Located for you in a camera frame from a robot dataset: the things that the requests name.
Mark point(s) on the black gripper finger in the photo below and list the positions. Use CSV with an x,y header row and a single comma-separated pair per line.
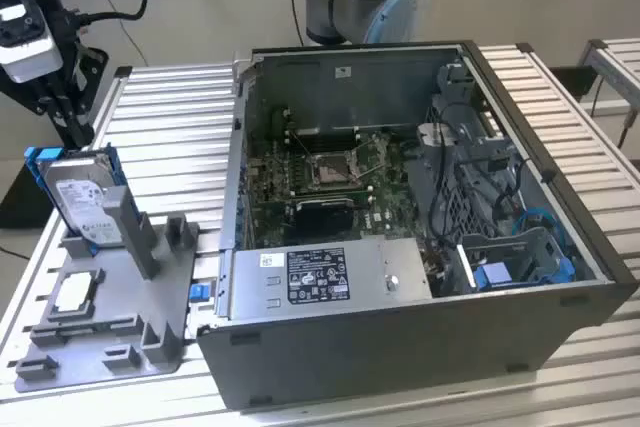
x,y
92,72
35,96

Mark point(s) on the hard disk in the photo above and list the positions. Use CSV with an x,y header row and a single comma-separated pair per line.
x,y
75,197

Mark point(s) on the grey disk bay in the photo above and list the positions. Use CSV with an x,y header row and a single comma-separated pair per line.
x,y
525,247

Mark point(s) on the black table corner cap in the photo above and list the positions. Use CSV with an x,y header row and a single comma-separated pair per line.
x,y
525,47
123,72

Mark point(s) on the black stand with base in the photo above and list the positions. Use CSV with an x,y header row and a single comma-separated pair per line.
x,y
20,202

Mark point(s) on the silver CPU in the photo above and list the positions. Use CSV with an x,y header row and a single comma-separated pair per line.
x,y
74,293

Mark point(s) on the thin locking lever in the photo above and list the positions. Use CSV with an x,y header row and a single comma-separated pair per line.
x,y
303,143

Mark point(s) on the dark RAM stick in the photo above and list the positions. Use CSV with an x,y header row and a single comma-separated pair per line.
x,y
322,130

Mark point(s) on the grey parts rack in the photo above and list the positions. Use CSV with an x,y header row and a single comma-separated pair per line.
x,y
115,327

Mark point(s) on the blue case latch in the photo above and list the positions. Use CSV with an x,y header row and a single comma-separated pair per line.
x,y
201,293

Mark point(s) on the CPU socket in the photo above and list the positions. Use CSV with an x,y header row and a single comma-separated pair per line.
x,y
330,169

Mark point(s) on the green RAM stick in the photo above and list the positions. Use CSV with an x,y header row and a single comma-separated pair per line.
x,y
330,192

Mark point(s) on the black graphics card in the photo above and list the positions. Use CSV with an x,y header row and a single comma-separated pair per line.
x,y
322,219

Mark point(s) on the green motherboard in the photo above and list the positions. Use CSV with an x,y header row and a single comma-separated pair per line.
x,y
385,212

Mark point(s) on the silver power supply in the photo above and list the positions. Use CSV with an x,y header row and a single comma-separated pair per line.
x,y
400,267

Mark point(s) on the grey perforated drive cage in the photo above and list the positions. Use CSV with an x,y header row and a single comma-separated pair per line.
x,y
460,197

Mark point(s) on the black open PC case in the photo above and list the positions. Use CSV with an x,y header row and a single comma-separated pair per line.
x,y
380,357

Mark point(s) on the blue bay latch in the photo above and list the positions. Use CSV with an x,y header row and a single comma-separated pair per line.
x,y
492,274

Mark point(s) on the black box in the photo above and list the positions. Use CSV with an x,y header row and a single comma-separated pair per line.
x,y
572,82

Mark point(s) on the metal slat side table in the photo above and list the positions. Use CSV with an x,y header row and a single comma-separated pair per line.
x,y
615,62

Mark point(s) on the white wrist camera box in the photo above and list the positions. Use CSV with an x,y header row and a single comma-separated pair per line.
x,y
30,59

